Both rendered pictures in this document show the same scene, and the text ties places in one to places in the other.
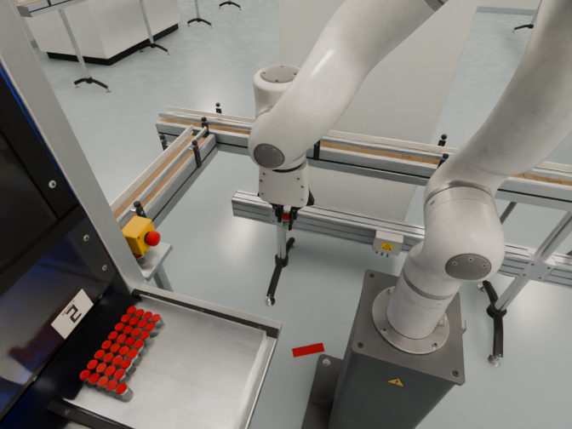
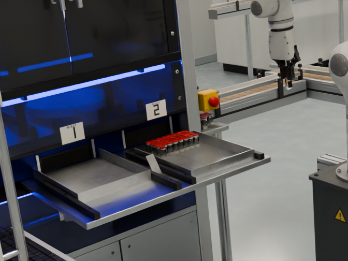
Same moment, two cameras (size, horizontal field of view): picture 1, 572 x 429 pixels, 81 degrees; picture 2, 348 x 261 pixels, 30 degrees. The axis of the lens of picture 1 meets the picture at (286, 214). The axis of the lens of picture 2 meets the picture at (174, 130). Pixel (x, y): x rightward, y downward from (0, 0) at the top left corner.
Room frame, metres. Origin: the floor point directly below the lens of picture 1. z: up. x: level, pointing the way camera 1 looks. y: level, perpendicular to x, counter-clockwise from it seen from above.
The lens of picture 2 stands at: (-1.35, -1.06, 1.62)
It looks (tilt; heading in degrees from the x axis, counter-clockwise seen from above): 17 degrees down; 40
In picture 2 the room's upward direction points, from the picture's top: 6 degrees counter-clockwise
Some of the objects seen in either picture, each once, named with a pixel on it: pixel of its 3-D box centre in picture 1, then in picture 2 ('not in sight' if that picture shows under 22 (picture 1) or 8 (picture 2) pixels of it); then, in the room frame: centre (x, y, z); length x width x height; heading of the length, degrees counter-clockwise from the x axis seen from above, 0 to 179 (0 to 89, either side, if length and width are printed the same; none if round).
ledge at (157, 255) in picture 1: (140, 256); (205, 127); (0.64, 0.43, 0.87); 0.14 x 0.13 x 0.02; 73
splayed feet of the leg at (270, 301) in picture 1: (282, 264); not in sight; (1.24, 0.02, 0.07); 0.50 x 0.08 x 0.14; 163
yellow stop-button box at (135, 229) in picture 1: (136, 234); (206, 100); (0.61, 0.40, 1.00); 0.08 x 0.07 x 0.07; 73
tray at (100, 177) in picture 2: not in sight; (89, 173); (0.01, 0.45, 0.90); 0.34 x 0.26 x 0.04; 73
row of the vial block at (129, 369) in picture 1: (138, 353); (178, 146); (0.33, 0.33, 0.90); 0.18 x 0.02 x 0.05; 163
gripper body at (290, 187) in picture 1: (284, 176); (283, 41); (0.54, 0.00, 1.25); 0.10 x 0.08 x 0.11; 76
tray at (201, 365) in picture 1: (174, 366); (192, 153); (0.31, 0.25, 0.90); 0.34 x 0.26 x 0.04; 73
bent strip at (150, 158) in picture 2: not in sight; (162, 168); (0.13, 0.24, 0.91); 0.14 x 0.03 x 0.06; 74
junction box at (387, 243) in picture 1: (387, 243); not in sight; (1.02, -0.46, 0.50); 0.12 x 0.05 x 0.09; 73
